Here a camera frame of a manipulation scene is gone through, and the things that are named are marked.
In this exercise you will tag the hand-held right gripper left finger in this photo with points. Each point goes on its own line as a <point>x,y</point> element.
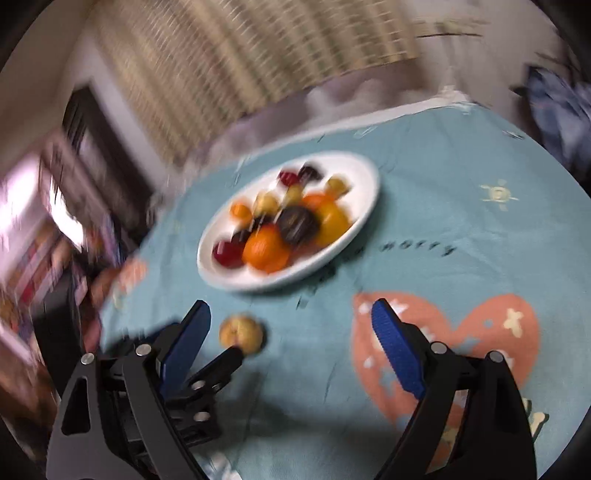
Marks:
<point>184,341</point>

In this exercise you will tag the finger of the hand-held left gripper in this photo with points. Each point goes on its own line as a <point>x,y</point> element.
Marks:
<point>221,364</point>

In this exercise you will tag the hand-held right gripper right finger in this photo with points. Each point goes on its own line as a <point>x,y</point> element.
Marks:
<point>397,350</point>

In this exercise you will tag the pale striped pepino melon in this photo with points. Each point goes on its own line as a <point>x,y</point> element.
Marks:
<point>242,332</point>

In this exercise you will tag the dark purple plum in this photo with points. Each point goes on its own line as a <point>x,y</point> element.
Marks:
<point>239,236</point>
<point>309,172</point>

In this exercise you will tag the large orange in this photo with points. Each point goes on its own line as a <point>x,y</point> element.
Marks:
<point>266,249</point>

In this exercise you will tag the large yellow fruit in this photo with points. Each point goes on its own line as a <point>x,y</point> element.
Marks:
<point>334,226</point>

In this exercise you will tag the small yellow-green fruit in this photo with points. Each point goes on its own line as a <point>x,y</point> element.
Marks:
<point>266,202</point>
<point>336,184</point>

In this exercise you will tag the small orange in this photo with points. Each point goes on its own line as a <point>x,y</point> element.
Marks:
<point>241,211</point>
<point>316,201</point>

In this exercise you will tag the white oval plate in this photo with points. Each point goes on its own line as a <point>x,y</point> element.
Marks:
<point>362,184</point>

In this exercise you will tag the teal printed tablecloth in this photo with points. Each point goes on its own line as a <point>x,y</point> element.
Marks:
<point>461,207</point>

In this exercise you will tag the shelf with colourful goods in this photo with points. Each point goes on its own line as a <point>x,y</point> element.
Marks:
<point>27,254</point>

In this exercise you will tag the red cherry tomato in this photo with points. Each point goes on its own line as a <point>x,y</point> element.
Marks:
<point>287,177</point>

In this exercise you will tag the dark wooden cabinet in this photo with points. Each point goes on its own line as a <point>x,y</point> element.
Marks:
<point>101,152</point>

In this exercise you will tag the checked beige curtain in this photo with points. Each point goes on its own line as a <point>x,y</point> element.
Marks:
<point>231,69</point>

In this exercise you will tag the blue clothes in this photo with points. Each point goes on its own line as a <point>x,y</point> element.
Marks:
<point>558,115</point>

